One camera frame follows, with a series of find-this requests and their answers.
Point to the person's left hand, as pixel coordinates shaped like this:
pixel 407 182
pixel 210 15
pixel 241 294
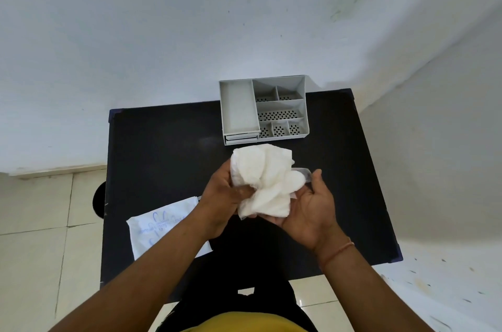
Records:
pixel 217 206

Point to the person's right hand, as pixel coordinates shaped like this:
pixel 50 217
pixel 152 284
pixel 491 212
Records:
pixel 313 218

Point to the person's left thumb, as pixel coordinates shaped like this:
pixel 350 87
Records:
pixel 223 173

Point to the person's right thumb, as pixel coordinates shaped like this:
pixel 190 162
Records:
pixel 317 182

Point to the clear plastic wrapper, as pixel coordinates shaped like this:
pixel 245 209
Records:
pixel 306 175

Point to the white cloth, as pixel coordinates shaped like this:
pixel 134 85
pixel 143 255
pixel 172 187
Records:
pixel 266 182

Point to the person's left forearm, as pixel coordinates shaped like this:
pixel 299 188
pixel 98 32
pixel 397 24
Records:
pixel 149 273

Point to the person's right forearm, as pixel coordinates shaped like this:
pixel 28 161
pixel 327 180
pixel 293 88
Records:
pixel 364 292

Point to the white compartment desk organizer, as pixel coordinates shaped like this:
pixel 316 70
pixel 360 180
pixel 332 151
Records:
pixel 238 108

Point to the white paper bag blue print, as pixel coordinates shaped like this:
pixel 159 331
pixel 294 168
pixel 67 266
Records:
pixel 157 229

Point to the black trousers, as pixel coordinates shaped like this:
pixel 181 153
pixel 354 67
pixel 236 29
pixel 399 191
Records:
pixel 251 265

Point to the black round stool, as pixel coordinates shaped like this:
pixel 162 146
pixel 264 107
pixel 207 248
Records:
pixel 100 200

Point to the yellow shirt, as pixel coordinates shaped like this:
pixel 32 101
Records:
pixel 251 324

